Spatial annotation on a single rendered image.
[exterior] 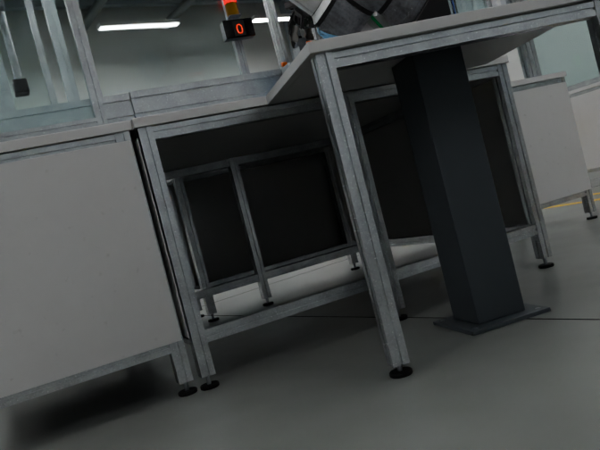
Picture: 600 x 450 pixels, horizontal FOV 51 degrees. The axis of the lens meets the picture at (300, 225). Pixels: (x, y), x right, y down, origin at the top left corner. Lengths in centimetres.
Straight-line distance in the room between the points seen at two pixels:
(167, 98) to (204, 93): 13
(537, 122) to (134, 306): 256
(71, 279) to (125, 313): 18
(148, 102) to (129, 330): 72
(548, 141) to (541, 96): 25
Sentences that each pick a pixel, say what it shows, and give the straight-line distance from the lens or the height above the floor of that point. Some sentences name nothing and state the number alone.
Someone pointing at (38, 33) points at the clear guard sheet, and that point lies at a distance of 212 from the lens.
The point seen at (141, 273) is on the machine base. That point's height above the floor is 40.
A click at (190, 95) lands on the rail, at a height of 92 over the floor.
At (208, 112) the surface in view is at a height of 84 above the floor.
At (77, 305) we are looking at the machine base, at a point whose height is 36.
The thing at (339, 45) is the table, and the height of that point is 83.
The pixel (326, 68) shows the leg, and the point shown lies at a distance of 162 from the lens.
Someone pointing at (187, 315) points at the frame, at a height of 24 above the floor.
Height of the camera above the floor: 47
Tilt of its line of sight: 1 degrees down
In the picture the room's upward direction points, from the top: 14 degrees counter-clockwise
